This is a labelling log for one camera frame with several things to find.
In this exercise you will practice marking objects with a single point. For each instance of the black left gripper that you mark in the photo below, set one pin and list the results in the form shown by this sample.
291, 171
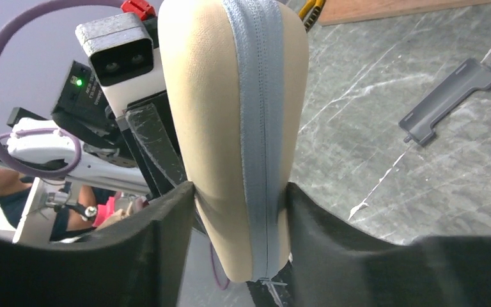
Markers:
144, 136

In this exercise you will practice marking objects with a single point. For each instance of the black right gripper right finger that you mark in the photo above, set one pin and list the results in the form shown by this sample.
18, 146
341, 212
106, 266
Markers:
336, 264

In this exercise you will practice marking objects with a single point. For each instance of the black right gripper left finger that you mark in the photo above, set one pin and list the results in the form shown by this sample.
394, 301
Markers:
138, 261

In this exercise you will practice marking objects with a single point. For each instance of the beige umbrella case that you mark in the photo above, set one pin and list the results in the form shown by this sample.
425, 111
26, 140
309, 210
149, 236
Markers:
236, 73

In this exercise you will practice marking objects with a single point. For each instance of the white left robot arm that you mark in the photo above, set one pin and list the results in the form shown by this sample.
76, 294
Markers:
41, 144

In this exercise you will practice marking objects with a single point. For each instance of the person in background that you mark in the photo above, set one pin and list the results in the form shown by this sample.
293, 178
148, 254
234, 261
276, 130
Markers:
14, 191

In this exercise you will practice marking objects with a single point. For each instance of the wooden base board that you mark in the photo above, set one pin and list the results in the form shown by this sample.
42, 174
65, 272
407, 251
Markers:
345, 11

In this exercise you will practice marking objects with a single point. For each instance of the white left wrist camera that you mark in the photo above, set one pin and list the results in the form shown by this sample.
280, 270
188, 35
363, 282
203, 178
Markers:
124, 54

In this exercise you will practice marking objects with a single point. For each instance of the grey plastic bracket piece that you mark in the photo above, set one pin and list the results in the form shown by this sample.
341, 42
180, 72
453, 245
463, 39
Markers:
419, 123

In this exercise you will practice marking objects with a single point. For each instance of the yellow handled pliers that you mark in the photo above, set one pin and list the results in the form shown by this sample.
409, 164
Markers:
310, 12

